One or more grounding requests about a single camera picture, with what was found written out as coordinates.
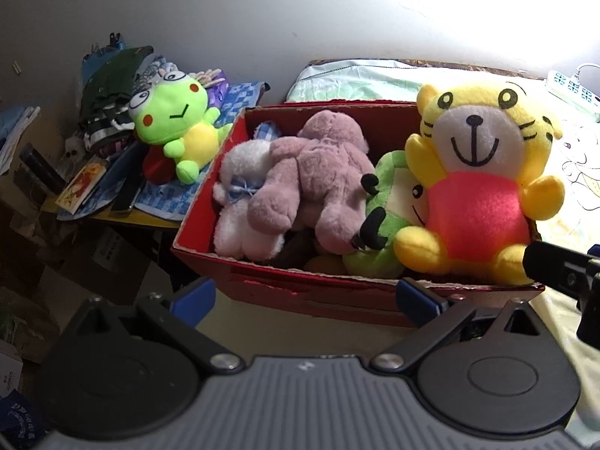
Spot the white plush bunny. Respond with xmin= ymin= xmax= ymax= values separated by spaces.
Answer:
xmin=213 ymin=136 xmax=284 ymax=261

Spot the yellow tiger plush toy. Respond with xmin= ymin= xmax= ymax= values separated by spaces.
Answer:
xmin=394 ymin=81 xmax=566 ymax=285

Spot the pink plush teddy bear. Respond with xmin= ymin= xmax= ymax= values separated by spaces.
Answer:
xmin=248 ymin=110 xmax=374 ymax=255

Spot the cartoon bear bed sheet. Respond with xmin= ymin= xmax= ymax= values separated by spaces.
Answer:
xmin=194 ymin=62 xmax=600 ymax=448

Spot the blue checkered cloth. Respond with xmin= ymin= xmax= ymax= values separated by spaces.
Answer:
xmin=129 ymin=77 xmax=270 ymax=222

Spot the colourful picture card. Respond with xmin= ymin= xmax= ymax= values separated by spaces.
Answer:
xmin=55 ymin=157 xmax=107 ymax=213

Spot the red cardboard box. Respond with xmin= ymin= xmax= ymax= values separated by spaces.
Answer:
xmin=171 ymin=98 xmax=547 ymax=330

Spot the white power strip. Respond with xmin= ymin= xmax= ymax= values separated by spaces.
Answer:
xmin=545 ymin=63 xmax=599 ymax=114

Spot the green frog plush toy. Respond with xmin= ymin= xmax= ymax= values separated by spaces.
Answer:
xmin=128 ymin=70 xmax=233 ymax=185

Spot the purple tissue pack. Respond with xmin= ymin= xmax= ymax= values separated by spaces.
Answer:
xmin=204 ymin=79 xmax=230 ymax=124

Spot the dark green bag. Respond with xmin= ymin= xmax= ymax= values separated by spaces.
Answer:
xmin=79 ymin=46 xmax=153 ymax=118

